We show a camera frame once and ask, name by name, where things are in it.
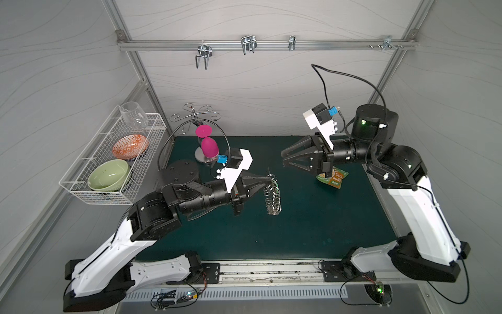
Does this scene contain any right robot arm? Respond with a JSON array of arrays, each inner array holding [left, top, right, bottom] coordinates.
[[281, 104, 470, 283]]

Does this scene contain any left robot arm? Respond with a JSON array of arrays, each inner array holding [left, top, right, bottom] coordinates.
[[63, 160, 273, 313]]

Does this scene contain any snack packet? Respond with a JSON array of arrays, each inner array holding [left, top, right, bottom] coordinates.
[[316, 167, 349, 189]]

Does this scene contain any pink wine glass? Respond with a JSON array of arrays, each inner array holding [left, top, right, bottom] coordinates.
[[196, 124, 219, 159]]

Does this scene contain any green table mat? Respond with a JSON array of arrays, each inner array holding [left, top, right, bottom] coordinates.
[[138, 137, 396, 261]]

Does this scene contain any metal glass rack stand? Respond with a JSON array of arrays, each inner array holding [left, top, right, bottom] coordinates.
[[169, 103, 222, 165]]

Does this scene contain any small flat metal hook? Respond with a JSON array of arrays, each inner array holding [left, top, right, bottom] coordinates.
[[288, 35, 296, 52]]

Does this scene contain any loop metal hook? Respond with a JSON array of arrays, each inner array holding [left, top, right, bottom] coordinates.
[[241, 35, 258, 56]]

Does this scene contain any orange patterned bowl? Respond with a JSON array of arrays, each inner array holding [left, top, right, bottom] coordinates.
[[112, 134, 149, 160]]

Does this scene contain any clear glass cup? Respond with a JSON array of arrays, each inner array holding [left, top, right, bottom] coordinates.
[[119, 102, 149, 131]]

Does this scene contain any vent grille strip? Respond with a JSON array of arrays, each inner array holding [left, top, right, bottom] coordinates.
[[124, 285, 349, 302]]

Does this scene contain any double prong metal hook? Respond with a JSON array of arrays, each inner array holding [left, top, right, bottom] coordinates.
[[195, 43, 213, 70]]

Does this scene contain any green bowl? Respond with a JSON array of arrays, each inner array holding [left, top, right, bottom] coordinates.
[[87, 159, 131, 192]]

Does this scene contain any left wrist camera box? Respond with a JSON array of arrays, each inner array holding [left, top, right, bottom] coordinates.
[[216, 149, 253, 193]]

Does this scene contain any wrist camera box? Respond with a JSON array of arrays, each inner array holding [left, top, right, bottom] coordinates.
[[216, 149, 253, 193], [303, 103, 339, 149]]

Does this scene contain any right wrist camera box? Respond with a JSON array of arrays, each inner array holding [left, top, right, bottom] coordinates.
[[303, 103, 339, 149]]

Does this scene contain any right camera cable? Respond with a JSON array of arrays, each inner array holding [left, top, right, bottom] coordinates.
[[310, 63, 389, 119]]

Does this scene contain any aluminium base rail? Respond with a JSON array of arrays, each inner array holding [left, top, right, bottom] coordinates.
[[109, 256, 417, 290]]

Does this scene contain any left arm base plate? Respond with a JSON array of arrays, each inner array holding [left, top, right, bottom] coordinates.
[[165, 263, 220, 285]]

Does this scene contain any right base cable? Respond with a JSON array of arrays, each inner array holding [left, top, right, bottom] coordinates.
[[316, 258, 393, 307]]

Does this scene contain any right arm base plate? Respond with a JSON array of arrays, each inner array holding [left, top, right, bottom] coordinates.
[[317, 260, 372, 283]]

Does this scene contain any right metal hook bracket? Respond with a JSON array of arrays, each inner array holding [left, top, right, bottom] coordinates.
[[368, 35, 404, 52]]

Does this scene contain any left base cable bundle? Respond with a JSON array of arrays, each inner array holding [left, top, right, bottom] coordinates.
[[150, 270, 209, 311]]

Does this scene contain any white wire basket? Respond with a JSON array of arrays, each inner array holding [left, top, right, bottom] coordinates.
[[59, 112, 166, 205]]

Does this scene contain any aluminium cross rail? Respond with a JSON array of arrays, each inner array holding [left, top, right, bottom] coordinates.
[[118, 38, 419, 52]]

